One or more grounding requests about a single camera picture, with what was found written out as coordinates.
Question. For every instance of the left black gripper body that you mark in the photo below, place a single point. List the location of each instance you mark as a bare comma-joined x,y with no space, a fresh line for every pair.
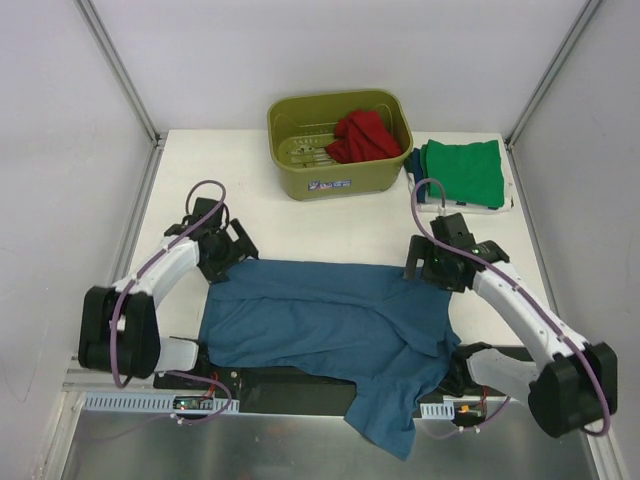
232,253

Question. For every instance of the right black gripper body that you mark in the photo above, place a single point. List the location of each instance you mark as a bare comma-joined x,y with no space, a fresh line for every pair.
423,265

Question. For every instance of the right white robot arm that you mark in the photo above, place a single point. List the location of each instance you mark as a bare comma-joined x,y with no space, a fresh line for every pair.
568,383

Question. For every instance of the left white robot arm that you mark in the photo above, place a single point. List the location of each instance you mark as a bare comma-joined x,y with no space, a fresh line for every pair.
119,327

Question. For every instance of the folded dark blue t shirt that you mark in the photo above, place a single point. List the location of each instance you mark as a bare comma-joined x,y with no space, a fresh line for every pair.
414,169

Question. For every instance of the folded green t shirt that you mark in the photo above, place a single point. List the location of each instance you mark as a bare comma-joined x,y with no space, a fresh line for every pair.
470,173

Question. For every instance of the red t shirt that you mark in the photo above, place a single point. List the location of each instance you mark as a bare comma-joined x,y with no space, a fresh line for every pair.
360,137

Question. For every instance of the olive green plastic basket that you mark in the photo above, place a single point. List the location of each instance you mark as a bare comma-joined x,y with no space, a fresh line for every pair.
299,129

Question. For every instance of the left aluminium frame post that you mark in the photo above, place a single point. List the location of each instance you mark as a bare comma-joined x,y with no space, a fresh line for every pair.
108,49

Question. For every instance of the aluminium frame post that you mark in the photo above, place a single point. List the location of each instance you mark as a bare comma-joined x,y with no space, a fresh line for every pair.
562,54
108,49

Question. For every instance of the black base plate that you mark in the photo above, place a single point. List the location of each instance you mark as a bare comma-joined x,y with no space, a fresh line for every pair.
289,391

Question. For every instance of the right aluminium frame post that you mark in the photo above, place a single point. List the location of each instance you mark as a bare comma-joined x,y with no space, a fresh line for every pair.
562,54

